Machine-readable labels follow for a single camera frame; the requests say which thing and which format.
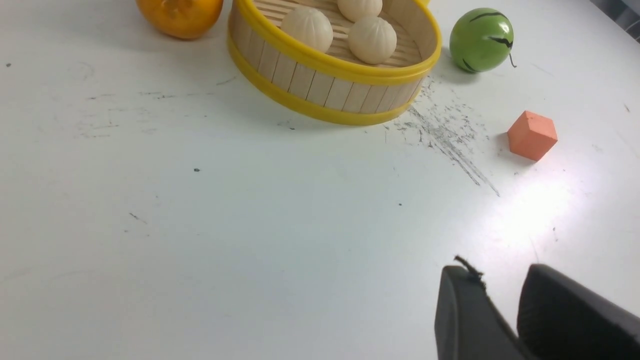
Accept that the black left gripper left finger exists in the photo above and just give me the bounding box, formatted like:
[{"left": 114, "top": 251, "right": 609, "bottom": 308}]
[{"left": 434, "top": 255, "right": 537, "bottom": 360}]

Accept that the white bun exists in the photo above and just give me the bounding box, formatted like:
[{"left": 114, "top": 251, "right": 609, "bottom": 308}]
[
  {"left": 279, "top": 6, "right": 334, "bottom": 54},
  {"left": 336, "top": 0, "right": 383, "bottom": 23},
  {"left": 347, "top": 16, "right": 398, "bottom": 65}
]

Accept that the yellow-rimmed bamboo steamer tray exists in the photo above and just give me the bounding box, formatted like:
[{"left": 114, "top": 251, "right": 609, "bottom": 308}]
[{"left": 227, "top": 0, "right": 442, "bottom": 126}]

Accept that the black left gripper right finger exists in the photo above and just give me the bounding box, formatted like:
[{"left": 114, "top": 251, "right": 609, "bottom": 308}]
[{"left": 516, "top": 264, "right": 640, "bottom": 360}]

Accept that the green toy watermelon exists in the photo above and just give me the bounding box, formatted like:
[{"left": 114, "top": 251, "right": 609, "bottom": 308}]
[{"left": 449, "top": 7, "right": 517, "bottom": 73}]

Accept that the orange toy fruit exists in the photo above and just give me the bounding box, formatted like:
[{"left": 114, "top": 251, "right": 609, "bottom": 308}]
[{"left": 135, "top": 0, "right": 224, "bottom": 41}]

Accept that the orange foam cube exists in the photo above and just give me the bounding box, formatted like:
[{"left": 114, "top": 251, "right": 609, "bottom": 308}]
[{"left": 507, "top": 111, "right": 558, "bottom": 162}]

